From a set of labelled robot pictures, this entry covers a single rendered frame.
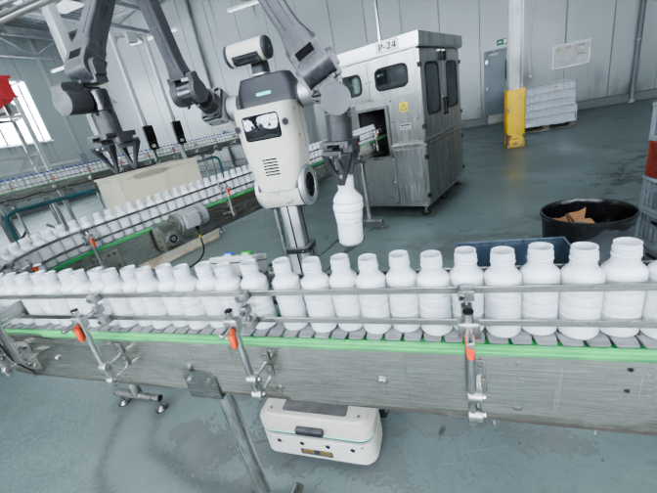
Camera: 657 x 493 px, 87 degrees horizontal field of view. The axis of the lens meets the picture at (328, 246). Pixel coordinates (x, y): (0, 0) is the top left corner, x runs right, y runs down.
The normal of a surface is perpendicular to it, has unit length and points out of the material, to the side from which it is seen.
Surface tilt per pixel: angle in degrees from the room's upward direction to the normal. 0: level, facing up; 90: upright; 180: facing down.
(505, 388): 90
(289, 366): 90
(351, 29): 90
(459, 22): 90
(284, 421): 31
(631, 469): 0
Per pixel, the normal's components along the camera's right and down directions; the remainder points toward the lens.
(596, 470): -0.19, -0.91
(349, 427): -0.31, -0.57
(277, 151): -0.29, 0.40
